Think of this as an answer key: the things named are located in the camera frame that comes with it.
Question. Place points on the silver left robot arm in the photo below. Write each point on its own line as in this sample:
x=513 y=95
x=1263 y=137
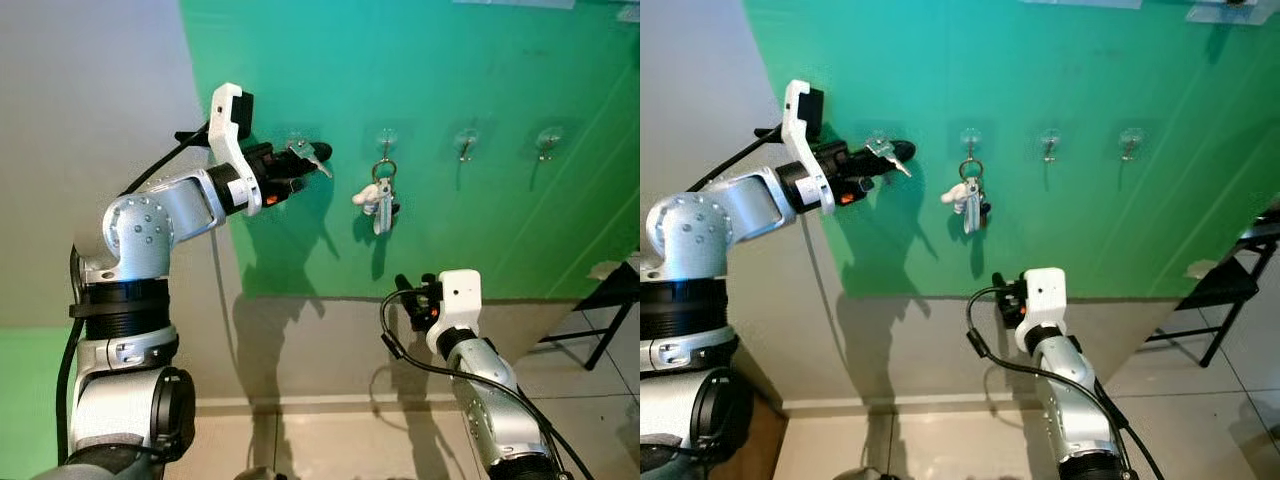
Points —
x=140 y=235
x=700 y=225

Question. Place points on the key bunch with white figure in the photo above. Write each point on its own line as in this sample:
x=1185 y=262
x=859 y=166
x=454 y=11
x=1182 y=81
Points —
x=968 y=205
x=382 y=205

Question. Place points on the white tape piece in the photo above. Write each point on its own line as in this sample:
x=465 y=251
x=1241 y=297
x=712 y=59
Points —
x=1220 y=14
x=628 y=12
x=604 y=270
x=1200 y=270

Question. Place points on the black folding chair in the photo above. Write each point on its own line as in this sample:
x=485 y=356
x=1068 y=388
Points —
x=610 y=290
x=1225 y=285

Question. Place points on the brown cardboard box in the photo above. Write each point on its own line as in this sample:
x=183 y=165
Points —
x=765 y=445

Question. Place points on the green table board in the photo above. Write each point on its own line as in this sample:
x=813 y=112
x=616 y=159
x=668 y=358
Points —
x=25 y=400

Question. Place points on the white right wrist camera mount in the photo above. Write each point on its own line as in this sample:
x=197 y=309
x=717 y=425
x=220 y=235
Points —
x=460 y=295
x=1045 y=292

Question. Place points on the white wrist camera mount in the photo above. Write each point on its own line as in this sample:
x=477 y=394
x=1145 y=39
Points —
x=225 y=110
x=1045 y=292
x=797 y=110
x=460 y=295

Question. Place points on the clear wall hook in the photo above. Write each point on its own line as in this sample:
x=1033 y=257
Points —
x=296 y=134
x=466 y=140
x=548 y=140
x=1131 y=140
x=386 y=135
x=1049 y=140
x=876 y=133
x=970 y=135

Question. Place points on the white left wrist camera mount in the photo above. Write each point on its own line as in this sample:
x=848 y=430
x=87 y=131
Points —
x=225 y=110
x=797 y=110

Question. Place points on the green wall sheet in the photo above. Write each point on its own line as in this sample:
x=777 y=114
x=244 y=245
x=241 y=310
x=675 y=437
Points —
x=1080 y=220
x=480 y=220

